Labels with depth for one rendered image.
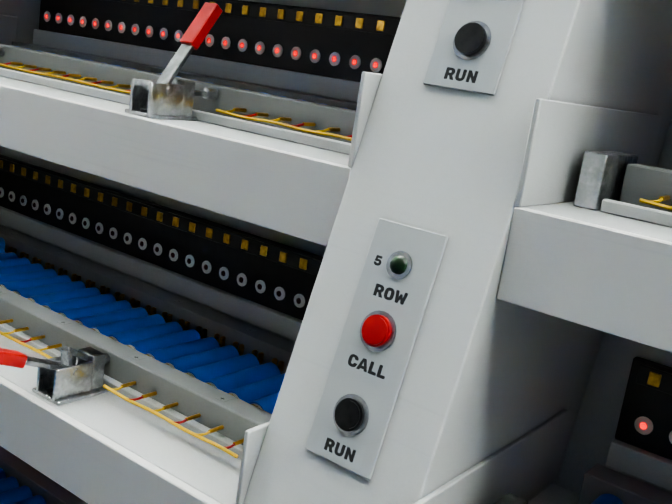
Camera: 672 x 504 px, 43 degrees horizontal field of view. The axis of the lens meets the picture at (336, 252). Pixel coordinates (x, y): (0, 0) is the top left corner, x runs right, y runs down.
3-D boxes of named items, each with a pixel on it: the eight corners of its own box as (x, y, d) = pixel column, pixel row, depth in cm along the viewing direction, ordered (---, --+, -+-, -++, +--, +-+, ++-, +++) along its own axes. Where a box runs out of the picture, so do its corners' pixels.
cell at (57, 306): (116, 317, 72) (50, 329, 67) (102, 311, 73) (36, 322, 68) (118, 296, 71) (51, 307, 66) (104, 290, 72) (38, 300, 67)
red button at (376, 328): (382, 351, 41) (393, 319, 41) (356, 340, 42) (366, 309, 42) (392, 352, 42) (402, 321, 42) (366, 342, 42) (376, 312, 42)
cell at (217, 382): (279, 390, 61) (216, 411, 56) (260, 381, 62) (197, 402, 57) (282, 366, 61) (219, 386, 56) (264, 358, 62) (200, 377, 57)
